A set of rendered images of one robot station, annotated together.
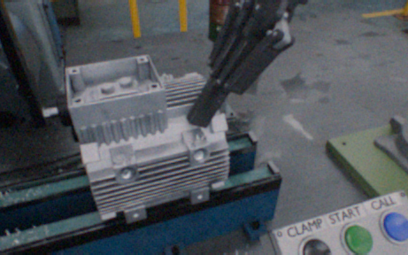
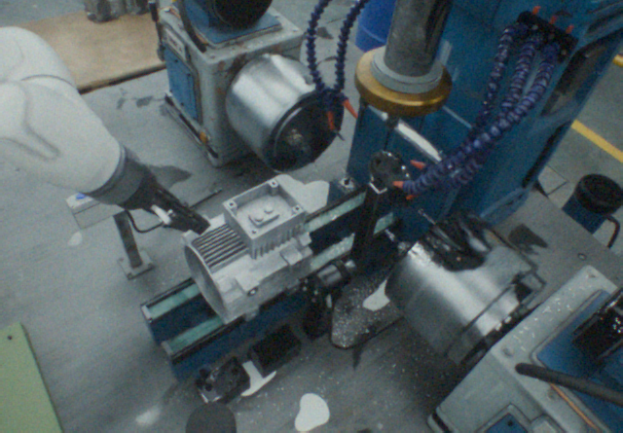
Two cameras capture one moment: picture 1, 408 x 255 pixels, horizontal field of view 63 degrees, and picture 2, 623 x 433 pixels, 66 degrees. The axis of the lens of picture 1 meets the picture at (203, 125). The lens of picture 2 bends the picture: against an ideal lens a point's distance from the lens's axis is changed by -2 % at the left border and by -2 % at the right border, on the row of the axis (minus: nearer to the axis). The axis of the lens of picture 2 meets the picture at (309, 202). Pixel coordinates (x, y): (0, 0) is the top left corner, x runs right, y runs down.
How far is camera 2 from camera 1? 1.05 m
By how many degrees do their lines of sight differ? 88
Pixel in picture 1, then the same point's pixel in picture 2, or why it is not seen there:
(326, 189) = (91, 378)
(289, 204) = (131, 350)
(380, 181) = (29, 388)
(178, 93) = (221, 236)
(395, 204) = (79, 201)
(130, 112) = (244, 200)
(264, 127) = not seen: outside the picture
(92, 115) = (264, 188)
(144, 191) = not seen: hidden behind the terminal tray
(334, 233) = not seen: hidden behind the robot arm
